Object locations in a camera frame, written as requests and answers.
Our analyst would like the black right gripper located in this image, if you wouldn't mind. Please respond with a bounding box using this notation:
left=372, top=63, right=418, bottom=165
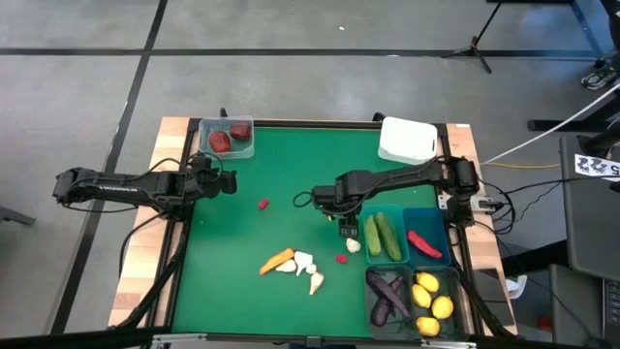
left=335, top=201, right=364, bottom=240

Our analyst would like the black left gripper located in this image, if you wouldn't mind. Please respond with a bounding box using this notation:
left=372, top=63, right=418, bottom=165
left=186, top=160, right=239, bottom=199

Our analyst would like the short light green cucumber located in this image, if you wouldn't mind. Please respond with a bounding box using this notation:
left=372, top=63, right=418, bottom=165
left=364, top=214, right=383, bottom=257

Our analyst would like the long dark green cucumber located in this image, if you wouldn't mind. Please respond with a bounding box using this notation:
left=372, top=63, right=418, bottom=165
left=375, top=211, right=403, bottom=263

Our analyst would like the dark red apple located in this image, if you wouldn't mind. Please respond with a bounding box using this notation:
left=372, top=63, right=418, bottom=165
left=229, top=122, right=253, bottom=143

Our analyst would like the large white garlic bulb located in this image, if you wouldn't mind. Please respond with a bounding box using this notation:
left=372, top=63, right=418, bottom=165
left=294, top=250, right=315, bottom=277

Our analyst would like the thick purple eggplant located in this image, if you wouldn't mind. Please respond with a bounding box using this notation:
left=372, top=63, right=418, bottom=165
left=365, top=270, right=412, bottom=319

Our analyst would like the long red chili pepper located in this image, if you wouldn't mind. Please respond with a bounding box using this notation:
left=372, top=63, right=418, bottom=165
left=406, top=229, right=444, bottom=260

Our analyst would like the orange carrot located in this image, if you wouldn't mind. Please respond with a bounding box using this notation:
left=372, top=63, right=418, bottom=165
left=258, top=247, right=296, bottom=277

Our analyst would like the slender purple eggplant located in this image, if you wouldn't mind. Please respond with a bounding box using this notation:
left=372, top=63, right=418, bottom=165
left=370, top=275, right=404, bottom=328

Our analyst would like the clear plastic bin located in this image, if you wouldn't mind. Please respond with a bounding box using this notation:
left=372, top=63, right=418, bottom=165
left=198, top=114, right=257, bottom=161

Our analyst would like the teal plastic bin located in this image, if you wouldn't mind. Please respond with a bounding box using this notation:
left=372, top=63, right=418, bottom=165
left=360, top=204, right=411, bottom=267

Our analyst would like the green table mat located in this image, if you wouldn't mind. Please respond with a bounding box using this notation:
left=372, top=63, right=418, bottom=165
left=171, top=126, right=440, bottom=339

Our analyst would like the blue plastic bin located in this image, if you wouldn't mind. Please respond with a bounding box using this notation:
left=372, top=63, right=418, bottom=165
left=401, top=206, right=450, bottom=269

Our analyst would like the white plastic bin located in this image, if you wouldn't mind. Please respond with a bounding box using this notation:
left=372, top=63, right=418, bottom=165
left=376, top=115, right=440, bottom=168

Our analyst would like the grey translucent plastic bin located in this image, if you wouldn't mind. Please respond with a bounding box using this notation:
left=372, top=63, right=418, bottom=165
left=362, top=265, right=416, bottom=339

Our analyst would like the white cup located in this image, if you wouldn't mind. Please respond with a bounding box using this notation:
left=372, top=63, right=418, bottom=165
left=505, top=273, right=529, bottom=301

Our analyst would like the grey desk foot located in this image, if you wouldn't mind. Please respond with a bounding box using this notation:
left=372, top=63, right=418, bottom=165
left=0, top=205, right=38, bottom=227

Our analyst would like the black tripod stand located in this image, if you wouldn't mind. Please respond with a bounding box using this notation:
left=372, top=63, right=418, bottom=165
left=440, top=0, right=504, bottom=75

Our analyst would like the black desk foot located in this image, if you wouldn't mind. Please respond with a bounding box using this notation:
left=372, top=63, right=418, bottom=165
left=526, top=94, right=620, bottom=133

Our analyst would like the dark grey cabinet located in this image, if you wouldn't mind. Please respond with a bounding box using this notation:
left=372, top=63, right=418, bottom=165
left=549, top=264, right=606, bottom=348

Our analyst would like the dark grey desk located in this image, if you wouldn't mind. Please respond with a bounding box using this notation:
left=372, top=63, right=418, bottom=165
left=559, top=135, right=620, bottom=283

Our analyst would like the white paper number label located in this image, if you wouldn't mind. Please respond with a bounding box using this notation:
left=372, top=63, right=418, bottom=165
left=573, top=153, right=620, bottom=183

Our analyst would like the black keyboard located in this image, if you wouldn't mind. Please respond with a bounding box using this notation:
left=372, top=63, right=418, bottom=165
left=602, top=278, right=620, bottom=336

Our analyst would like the person's shoe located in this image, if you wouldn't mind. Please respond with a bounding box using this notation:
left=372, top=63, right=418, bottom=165
left=580, top=60, right=620, bottom=91

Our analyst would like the person's leg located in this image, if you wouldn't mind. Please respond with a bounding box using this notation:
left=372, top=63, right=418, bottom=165
left=600, top=0, right=620, bottom=49

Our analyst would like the black aluminium rig frame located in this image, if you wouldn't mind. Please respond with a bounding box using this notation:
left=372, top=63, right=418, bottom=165
left=115, top=115, right=485, bottom=343

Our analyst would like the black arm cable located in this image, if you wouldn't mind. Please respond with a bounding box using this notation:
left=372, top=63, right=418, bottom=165
left=117, top=210, right=171, bottom=280

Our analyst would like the silver frame bracket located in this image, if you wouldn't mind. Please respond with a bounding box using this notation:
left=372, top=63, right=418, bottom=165
left=150, top=332, right=208, bottom=346
left=419, top=339, right=479, bottom=349

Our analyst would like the yellow floor cable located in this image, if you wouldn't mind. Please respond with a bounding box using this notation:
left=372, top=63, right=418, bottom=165
left=481, top=161, right=562, bottom=171

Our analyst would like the white floor cable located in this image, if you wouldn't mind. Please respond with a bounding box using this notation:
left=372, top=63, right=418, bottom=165
left=480, top=81, right=620, bottom=166

